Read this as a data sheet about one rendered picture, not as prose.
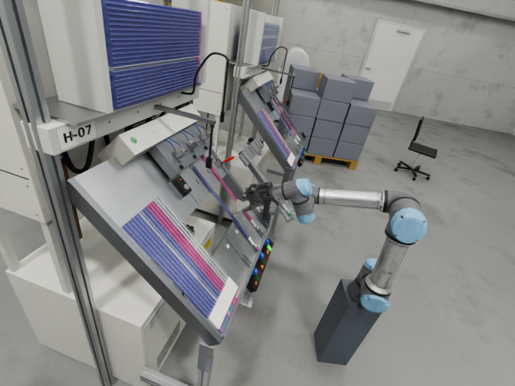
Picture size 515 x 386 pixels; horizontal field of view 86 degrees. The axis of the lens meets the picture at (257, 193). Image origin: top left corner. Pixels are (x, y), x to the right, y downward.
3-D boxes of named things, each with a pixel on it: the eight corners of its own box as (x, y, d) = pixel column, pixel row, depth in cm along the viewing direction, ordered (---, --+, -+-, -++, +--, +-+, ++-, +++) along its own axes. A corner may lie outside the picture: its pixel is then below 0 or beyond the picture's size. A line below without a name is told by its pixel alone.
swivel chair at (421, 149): (418, 168, 466) (445, 119, 421) (434, 184, 420) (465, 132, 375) (388, 162, 464) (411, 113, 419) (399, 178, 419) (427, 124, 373)
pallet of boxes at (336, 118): (340, 148, 483) (366, 77, 420) (355, 170, 415) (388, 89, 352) (273, 138, 471) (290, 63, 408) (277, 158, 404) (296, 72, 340)
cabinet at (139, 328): (208, 289, 196) (215, 223, 163) (149, 397, 138) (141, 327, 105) (129, 260, 206) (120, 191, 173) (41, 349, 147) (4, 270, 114)
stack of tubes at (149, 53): (198, 83, 121) (202, 11, 107) (116, 109, 79) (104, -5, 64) (173, 76, 123) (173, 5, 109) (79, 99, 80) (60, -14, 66)
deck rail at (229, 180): (260, 230, 156) (270, 226, 153) (260, 232, 154) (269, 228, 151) (182, 123, 137) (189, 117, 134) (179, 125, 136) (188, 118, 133)
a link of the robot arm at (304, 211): (318, 210, 123) (311, 188, 119) (315, 224, 113) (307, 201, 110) (301, 212, 126) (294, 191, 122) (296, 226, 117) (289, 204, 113)
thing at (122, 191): (219, 178, 144) (227, 174, 142) (139, 265, 89) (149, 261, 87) (179, 125, 136) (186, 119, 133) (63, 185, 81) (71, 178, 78)
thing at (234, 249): (262, 229, 153) (267, 227, 151) (214, 338, 98) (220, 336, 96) (243, 202, 148) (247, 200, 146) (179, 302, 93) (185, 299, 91)
